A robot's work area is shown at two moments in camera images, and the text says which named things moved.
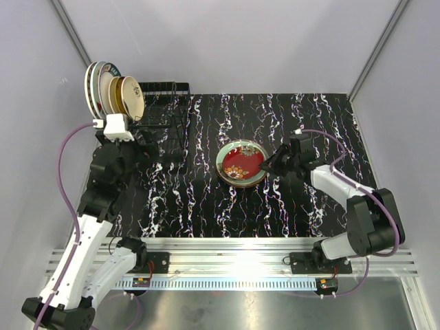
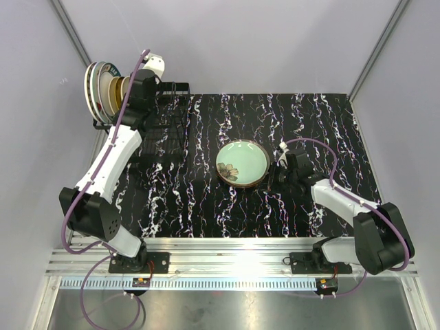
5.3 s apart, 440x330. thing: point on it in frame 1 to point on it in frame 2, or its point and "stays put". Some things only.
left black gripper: [144, 152] to [156, 85]
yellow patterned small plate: [118, 95] stays put
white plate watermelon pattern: [95, 89] stays put
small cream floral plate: [111, 95] stays put
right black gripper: [270, 166] to [271, 177]
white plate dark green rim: [106, 71] stays put
